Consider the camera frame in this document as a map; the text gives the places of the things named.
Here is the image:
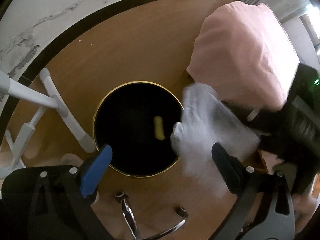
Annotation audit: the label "white plastic bag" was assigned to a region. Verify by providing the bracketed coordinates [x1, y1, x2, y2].
[171, 83, 260, 198]

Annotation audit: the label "black round trash bin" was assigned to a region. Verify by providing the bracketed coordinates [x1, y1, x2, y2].
[93, 81, 183, 178]

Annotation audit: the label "chrome chair base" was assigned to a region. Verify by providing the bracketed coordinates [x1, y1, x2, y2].
[114, 191, 189, 239]

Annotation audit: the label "yellow wrapper in bin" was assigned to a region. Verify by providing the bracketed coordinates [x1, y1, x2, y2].
[154, 116, 165, 140]

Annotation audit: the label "pink bed sheet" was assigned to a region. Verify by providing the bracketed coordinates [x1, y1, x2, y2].
[187, 1, 299, 110]

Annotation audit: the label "white chair frame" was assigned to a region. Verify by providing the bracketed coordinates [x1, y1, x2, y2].
[1, 68, 95, 180]

